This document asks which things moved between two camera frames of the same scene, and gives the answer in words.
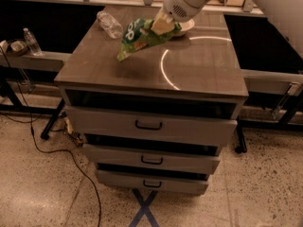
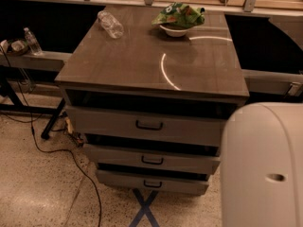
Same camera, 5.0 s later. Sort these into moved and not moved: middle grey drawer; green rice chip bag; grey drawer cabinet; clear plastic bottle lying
Moved: green rice chip bag
Not moved: grey drawer cabinet; middle grey drawer; clear plastic bottle lying
